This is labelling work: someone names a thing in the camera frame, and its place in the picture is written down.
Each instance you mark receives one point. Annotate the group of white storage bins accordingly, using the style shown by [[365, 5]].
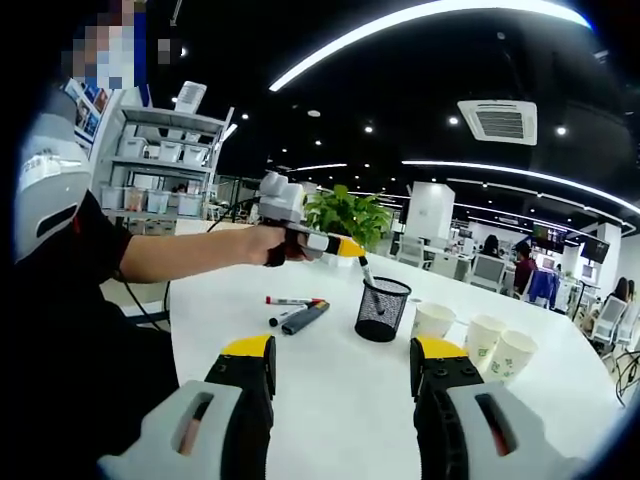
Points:
[[170, 152]]

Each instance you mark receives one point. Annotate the white worn chest device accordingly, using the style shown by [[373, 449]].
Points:
[[50, 175]]

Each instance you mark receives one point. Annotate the person's left hand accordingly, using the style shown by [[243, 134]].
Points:
[[265, 245]]

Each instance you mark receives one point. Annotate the hanging monitor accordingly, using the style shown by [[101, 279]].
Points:
[[550, 235], [595, 248]]

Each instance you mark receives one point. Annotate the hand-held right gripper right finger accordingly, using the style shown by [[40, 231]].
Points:
[[467, 430]]

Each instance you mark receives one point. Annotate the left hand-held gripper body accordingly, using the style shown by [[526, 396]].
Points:
[[282, 200]]

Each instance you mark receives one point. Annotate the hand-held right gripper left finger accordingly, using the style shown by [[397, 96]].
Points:
[[215, 430]]

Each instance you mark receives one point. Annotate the black mesh pen holder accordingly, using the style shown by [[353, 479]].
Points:
[[382, 320]]

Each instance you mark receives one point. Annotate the wall poster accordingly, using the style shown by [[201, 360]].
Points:
[[87, 112]]

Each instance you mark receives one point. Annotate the black whiteboard marker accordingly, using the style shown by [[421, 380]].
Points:
[[286, 316], [367, 272]]

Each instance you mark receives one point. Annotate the ceiling light strip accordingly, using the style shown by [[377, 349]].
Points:
[[400, 17], [500, 170]]

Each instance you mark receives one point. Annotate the green potted plant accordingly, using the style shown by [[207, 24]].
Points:
[[350, 215]]

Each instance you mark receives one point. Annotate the white printed paper cup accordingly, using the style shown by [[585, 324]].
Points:
[[482, 340], [512, 357], [434, 320]]

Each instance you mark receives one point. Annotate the white ribbed appliance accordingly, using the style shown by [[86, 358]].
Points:
[[191, 97]]

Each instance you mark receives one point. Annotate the red whiteboard marker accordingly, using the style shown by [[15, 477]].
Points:
[[290, 300]]

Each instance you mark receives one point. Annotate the grey metal shelf rack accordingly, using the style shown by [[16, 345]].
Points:
[[170, 116]]

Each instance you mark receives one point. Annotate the white office chair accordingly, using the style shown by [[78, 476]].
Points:
[[612, 322], [411, 250], [487, 272]]

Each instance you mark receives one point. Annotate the ceiling air conditioner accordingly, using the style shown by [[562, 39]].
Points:
[[497, 122]]

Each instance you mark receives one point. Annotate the blue jacket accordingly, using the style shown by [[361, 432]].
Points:
[[545, 289]]

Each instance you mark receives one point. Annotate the person's black clothing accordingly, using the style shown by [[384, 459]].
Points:
[[75, 350]]

